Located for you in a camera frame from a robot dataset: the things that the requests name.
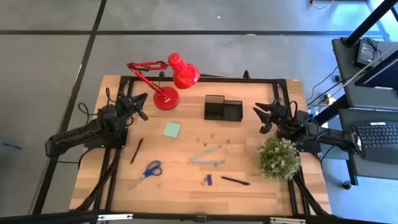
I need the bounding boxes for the black monitor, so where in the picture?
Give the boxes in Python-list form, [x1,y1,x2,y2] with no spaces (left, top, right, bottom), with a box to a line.
[354,49,398,91]

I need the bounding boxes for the black overhead crossbar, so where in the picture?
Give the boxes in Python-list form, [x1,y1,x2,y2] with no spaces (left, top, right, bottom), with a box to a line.
[0,210,398,224]

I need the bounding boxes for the black power adapter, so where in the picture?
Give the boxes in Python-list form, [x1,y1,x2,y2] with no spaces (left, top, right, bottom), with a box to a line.
[356,39,379,68]

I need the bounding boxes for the black laptop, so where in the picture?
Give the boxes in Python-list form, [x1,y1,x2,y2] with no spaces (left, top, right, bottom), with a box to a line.
[353,121,398,165]

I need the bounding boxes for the black mesh desk organizer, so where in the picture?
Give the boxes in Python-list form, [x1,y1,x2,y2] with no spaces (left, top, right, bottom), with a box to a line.
[203,94,244,123]

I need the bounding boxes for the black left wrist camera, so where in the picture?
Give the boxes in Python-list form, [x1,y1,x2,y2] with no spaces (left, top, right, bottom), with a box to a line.
[134,106,149,122]

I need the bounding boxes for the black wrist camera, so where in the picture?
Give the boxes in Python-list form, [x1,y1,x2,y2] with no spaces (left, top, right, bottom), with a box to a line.
[259,122,274,135]
[134,106,149,122]

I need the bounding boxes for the artificial potted plant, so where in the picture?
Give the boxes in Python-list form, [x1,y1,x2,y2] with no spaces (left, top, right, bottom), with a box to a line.
[257,136,302,182]

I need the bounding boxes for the yellow power strip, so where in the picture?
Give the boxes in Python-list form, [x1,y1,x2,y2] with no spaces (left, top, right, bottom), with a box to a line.
[322,93,337,106]

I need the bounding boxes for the blue-handled scissors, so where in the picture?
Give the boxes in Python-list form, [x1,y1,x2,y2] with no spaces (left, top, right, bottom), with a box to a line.
[128,160,164,190]

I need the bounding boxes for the black pen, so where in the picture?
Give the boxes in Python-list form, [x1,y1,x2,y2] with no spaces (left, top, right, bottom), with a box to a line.
[220,175,251,187]

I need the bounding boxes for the green sticky note pad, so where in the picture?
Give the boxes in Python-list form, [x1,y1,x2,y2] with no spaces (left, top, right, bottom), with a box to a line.
[162,121,182,139]

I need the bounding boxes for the dark floor object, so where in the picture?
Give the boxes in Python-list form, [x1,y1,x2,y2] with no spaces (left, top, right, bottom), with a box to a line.
[2,141,24,151]

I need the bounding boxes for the grey desk with laptop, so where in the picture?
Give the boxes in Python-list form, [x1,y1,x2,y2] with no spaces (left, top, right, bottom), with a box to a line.
[338,107,398,181]

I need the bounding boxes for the dark red pen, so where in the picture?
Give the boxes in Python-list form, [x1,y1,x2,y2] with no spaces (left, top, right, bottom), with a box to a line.
[129,138,144,165]

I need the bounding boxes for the red desk lamp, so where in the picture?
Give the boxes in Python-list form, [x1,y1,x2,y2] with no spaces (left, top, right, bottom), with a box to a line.
[126,52,201,111]

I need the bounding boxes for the dark desk leg beam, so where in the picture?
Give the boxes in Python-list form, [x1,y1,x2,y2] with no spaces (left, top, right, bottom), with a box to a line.
[312,95,348,126]

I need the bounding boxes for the black floor cable with plug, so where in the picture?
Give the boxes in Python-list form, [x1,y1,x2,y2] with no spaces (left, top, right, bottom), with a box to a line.
[306,65,348,106]

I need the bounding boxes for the grey desk with monitor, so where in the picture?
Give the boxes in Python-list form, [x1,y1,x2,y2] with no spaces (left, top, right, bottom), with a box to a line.
[331,36,398,111]

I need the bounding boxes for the green pencil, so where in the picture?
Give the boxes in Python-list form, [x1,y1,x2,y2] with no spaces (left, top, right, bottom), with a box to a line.
[188,144,223,161]

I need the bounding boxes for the black diagonal pole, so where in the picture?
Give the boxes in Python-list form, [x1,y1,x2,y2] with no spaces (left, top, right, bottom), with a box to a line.
[344,0,398,48]

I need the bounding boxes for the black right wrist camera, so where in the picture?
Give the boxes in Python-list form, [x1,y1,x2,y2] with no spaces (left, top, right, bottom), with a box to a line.
[259,122,274,135]

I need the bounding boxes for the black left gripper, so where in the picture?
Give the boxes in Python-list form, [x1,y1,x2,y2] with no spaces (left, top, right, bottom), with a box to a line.
[115,91,149,121]

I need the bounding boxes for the black aluminium table frame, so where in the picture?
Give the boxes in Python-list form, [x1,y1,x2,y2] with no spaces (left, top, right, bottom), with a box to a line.
[70,74,332,218]

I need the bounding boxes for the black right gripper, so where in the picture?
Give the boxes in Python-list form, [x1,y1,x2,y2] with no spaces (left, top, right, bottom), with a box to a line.
[252,99,295,129]

